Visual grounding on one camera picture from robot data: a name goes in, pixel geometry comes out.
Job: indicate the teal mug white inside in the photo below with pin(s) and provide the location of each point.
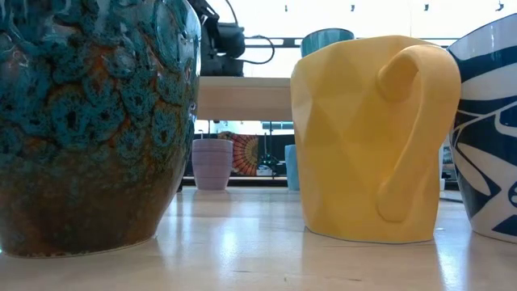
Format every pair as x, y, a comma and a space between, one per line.
327, 42

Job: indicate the wooden shelf riser black legs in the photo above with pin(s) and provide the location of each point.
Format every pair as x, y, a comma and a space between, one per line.
242, 99

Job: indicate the small white box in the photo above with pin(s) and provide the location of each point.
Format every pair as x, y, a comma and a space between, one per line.
264, 171

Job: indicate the black partition wall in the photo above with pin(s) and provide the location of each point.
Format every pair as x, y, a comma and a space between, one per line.
280, 143

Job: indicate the yellow faceted mug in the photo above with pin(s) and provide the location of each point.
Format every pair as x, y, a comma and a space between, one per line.
363, 141

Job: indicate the orange mandala tapestry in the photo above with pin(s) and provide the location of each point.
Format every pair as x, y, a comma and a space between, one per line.
244, 153

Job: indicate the white mug blue pattern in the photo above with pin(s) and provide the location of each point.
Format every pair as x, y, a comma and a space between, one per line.
493, 121

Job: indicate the dark teal speckled mug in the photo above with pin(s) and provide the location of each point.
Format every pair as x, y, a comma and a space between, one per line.
81, 141

